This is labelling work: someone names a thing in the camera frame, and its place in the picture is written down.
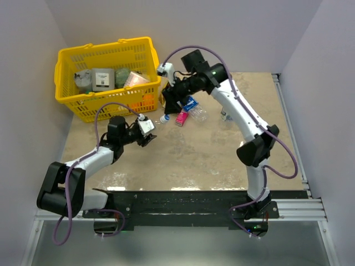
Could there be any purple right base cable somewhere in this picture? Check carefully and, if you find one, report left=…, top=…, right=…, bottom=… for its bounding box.
left=229, top=203, right=271, bottom=239

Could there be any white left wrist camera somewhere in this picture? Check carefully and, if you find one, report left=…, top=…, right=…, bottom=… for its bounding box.
left=137, top=114, right=155, bottom=137

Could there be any pink cardboard box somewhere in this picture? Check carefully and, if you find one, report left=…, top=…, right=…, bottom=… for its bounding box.
left=175, top=110, right=189, bottom=127

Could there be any pink packet in basket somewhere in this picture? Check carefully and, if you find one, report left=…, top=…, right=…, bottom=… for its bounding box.
left=123, top=71, right=150, bottom=88

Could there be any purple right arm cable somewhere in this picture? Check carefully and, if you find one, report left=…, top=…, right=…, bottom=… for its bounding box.
left=162, top=45, right=300, bottom=211

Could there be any grey box with label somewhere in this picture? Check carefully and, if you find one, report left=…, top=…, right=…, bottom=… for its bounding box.
left=92, top=68, right=115, bottom=92

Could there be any clear unlabelled plastic bottle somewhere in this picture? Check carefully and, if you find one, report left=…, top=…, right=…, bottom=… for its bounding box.
left=153, top=115, right=168, bottom=129

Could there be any aluminium rail frame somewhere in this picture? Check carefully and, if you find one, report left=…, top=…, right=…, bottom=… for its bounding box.
left=21, top=73, right=341, bottom=266

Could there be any grey pouch in basket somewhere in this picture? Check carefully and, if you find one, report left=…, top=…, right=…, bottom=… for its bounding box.
left=74, top=69, right=92, bottom=94

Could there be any clear bottle blue label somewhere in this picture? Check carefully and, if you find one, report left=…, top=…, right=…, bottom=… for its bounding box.
left=182, top=96, right=207, bottom=122

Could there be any green round item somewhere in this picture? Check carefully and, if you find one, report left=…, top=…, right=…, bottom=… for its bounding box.
left=115, top=68, right=131, bottom=89

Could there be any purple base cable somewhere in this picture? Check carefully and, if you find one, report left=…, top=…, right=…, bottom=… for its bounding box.
left=229, top=203, right=271, bottom=239
left=93, top=209, right=126, bottom=239

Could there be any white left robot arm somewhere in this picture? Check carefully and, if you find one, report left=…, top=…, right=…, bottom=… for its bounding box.
left=37, top=116, right=156, bottom=217

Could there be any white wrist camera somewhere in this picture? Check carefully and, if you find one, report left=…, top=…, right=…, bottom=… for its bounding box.
left=156, top=63, right=175, bottom=86
left=137, top=114, right=155, bottom=137

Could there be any blue white bottle cap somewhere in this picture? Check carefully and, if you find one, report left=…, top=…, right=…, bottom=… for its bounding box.
left=161, top=115, right=170, bottom=124

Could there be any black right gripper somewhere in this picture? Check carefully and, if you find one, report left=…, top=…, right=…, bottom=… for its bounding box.
left=162, top=74, right=199, bottom=115

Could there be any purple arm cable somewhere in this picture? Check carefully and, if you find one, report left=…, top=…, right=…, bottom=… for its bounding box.
left=53, top=102, right=142, bottom=246
left=162, top=45, right=300, bottom=211

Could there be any yellow plastic shopping basket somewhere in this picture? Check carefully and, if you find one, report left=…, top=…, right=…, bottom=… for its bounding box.
left=54, top=37, right=161, bottom=122

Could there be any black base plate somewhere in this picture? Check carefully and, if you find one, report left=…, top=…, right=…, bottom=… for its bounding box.
left=49, top=190, right=280, bottom=232

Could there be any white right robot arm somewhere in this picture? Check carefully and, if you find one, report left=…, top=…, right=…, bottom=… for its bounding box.
left=156, top=46, right=279, bottom=218

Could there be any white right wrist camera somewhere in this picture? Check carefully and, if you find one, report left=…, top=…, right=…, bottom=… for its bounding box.
left=156, top=63, right=175, bottom=86

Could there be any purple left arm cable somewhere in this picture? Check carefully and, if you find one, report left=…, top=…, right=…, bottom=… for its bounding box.
left=53, top=102, right=142, bottom=246

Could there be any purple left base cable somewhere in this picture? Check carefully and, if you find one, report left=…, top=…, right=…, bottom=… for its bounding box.
left=93, top=209, right=126, bottom=239

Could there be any orange item in basket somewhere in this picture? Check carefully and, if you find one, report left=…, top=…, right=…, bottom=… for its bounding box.
left=130, top=94, right=155, bottom=112

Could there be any yellow snack bag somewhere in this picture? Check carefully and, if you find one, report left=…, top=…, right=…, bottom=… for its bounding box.
left=158, top=81, right=170, bottom=108

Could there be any clear bottle white green label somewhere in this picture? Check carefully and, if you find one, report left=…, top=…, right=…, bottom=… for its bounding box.
left=221, top=109, right=232, bottom=121

